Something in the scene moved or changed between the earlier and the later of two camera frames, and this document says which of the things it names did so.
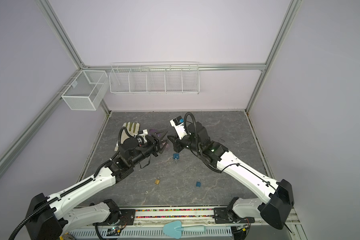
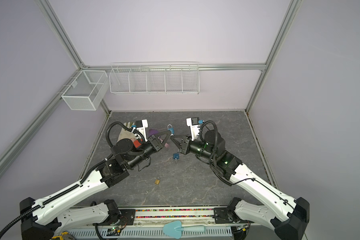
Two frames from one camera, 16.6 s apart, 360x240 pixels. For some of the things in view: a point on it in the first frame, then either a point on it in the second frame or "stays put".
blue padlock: x=198 y=183 → x=171 y=129
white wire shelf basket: x=154 y=78 stays put
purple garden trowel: x=152 y=131 stays put
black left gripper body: x=152 y=145 stays put
